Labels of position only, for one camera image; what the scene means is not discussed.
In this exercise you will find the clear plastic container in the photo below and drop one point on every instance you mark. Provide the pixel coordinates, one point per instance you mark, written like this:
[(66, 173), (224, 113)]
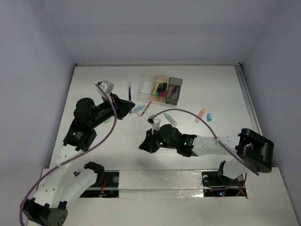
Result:
[(146, 86)]

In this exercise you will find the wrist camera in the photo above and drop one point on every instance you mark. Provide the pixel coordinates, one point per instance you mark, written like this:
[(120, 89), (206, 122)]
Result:
[(105, 86), (154, 122)]

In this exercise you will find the blue eraser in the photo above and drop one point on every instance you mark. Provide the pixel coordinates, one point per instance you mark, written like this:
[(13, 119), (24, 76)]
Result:
[(209, 117)]

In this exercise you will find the dark grey plastic container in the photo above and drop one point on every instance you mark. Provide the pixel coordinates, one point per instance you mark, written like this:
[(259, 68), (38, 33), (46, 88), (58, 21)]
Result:
[(175, 98)]

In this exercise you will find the green glue tube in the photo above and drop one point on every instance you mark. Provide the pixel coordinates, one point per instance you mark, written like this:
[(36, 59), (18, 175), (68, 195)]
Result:
[(171, 120)]

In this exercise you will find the purple highlighter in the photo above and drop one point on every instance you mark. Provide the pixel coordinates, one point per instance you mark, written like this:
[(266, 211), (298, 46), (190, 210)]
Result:
[(161, 90)]

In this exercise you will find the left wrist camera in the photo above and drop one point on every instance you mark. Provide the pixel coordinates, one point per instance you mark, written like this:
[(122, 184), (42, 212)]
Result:
[(105, 86)]

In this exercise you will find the green highlighter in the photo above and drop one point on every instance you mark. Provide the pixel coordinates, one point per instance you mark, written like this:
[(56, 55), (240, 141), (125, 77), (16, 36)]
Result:
[(158, 90)]

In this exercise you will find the orange plastic container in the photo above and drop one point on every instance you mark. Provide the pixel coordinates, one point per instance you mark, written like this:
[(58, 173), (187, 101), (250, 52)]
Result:
[(158, 80)]

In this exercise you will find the pink highlighter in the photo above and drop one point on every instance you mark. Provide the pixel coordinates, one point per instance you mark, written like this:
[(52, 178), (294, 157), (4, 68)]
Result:
[(164, 89)]

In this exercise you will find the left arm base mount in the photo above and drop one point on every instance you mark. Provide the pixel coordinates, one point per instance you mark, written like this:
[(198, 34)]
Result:
[(108, 189)]

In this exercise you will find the aluminium rail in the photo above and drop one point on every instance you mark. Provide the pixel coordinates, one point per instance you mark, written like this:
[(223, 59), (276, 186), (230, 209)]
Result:
[(254, 113)]

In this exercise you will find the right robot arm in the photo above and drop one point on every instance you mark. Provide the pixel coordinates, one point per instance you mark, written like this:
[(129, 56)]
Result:
[(226, 147)]

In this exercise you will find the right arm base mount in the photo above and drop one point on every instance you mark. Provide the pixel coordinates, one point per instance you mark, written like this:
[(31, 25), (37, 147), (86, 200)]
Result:
[(216, 184)]

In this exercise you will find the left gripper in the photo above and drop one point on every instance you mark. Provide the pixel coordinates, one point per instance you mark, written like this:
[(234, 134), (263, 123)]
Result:
[(124, 106)]

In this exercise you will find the orange glue tube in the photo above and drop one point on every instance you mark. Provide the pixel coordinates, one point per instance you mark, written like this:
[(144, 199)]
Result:
[(200, 115)]

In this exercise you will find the blue glue tube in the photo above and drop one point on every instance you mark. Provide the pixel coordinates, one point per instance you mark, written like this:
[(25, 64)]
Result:
[(136, 110)]

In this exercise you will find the dark purple pen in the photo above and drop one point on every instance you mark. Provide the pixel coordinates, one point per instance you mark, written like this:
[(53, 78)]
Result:
[(129, 91)]

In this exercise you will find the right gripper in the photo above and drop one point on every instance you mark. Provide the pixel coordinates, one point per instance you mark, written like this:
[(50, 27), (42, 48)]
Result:
[(148, 143)]

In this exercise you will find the red patterned pen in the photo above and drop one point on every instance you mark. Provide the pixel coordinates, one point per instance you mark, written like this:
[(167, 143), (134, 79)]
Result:
[(145, 109)]

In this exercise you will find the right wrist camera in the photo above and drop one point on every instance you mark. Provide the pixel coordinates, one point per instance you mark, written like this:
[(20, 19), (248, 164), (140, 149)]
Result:
[(154, 122)]

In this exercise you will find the red gel pen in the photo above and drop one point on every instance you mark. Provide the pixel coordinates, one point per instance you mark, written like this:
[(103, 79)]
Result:
[(171, 94)]

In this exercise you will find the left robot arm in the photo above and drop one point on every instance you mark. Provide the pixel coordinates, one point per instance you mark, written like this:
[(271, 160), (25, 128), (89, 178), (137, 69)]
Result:
[(60, 189)]

